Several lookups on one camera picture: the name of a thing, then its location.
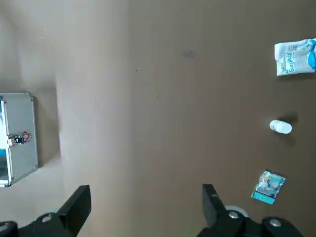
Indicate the small white pill bottle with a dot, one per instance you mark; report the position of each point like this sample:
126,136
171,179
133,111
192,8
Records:
280,127

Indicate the white blue surgical packet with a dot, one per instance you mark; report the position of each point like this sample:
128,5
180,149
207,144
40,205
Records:
296,58

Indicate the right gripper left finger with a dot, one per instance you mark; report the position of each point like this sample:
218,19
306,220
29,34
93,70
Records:
74,212

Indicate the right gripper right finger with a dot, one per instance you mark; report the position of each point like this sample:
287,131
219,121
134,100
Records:
214,209

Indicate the teal clear bandage packet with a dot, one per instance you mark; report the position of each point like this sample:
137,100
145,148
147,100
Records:
267,187

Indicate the silver aluminium medical case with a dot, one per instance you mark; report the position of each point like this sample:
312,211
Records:
21,118

